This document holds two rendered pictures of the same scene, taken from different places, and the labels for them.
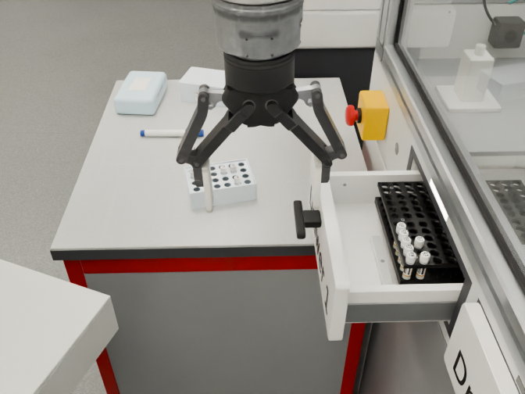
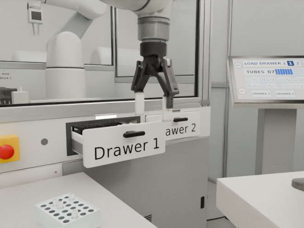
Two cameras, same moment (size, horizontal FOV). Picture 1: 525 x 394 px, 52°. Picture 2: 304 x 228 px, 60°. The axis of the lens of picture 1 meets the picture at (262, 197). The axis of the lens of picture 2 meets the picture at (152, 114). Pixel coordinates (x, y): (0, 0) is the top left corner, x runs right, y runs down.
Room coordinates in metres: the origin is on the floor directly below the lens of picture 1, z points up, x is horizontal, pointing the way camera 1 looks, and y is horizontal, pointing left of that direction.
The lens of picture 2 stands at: (0.97, 0.63, 1.07)
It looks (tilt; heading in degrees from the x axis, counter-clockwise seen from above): 7 degrees down; 236
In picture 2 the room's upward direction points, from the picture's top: straight up
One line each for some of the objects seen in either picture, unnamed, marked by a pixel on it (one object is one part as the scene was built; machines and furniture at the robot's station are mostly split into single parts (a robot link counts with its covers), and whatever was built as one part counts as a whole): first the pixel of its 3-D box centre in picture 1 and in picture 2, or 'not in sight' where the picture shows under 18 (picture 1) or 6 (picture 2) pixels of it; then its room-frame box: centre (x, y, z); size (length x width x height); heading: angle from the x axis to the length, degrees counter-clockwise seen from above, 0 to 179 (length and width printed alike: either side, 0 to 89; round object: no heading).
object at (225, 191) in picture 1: (219, 183); (67, 215); (0.82, 0.08, 0.78); 0.12 x 0.08 x 0.04; 104
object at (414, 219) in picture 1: (462, 234); (101, 133); (0.58, -0.29, 0.87); 0.22 x 0.18 x 0.06; 92
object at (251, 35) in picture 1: (258, 19); (153, 32); (0.54, 0.00, 1.20); 0.09 x 0.09 x 0.06
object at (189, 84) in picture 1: (210, 87); not in sight; (1.19, 0.13, 0.79); 0.13 x 0.09 x 0.05; 75
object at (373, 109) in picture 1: (370, 115); (3, 149); (0.90, -0.21, 0.88); 0.07 x 0.05 x 0.07; 2
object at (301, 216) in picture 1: (308, 218); (132, 133); (0.57, -0.06, 0.91); 0.07 x 0.04 x 0.01; 2
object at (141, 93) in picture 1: (141, 91); not in sight; (1.17, 0.29, 0.78); 0.15 x 0.10 x 0.04; 175
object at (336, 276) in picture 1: (325, 234); (127, 142); (0.57, -0.09, 0.87); 0.29 x 0.02 x 0.11; 2
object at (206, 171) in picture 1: (208, 184); (167, 108); (0.54, 0.07, 0.99); 0.03 x 0.01 x 0.07; 2
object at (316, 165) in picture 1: (316, 180); (139, 103); (0.54, -0.07, 0.99); 0.03 x 0.01 x 0.07; 2
